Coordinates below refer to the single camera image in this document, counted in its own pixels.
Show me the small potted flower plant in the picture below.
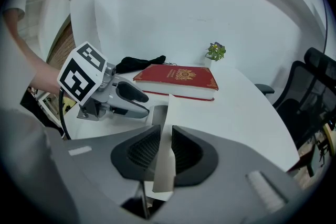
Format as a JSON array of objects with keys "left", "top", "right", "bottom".
[{"left": 205, "top": 41, "right": 227, "bottom": 68}]

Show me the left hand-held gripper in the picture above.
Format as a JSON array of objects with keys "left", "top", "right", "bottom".
[{"left": 57, "top": 41, "right": 151, "bottom": 122}]

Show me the red hardcover book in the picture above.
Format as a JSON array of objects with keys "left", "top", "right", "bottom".
[{"left": 132, "top": 63, "right": 219, "bottom": 102}]

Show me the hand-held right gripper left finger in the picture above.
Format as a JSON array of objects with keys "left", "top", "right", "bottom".
[{"left": 46, "top": 124, "right": 162, "bottom": 224}]

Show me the black office chair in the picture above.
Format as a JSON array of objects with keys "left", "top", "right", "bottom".
[{"left": 254, "top": 47, "right": 336, "bottom": 151}]

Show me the black fabric pouch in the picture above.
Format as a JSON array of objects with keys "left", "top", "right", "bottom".
[{"left": 115, "top": 55, "right": 167, "bottom": 74}]

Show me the person's white shirt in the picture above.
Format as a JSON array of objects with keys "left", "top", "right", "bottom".
[{"left": 0, "top": 0, "right": 54, "bottom": 224}]

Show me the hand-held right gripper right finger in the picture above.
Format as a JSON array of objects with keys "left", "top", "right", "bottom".
[{"left": 151, "top": 125, "right": 316, "bottom": 224}]

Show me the yellow wooden desk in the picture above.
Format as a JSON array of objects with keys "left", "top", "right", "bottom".
[{"left": 322, "top": 122, "right": 336, "bottom": 156}]

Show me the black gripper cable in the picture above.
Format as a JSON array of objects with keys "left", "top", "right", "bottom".
[{"left": 58, "top": 88, "right": 73, "bottom": 141}]

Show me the person's left forearm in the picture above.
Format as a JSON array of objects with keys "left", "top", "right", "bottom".
[{"left": 3, "top": 7, "right": 64, "bottom": 95}]

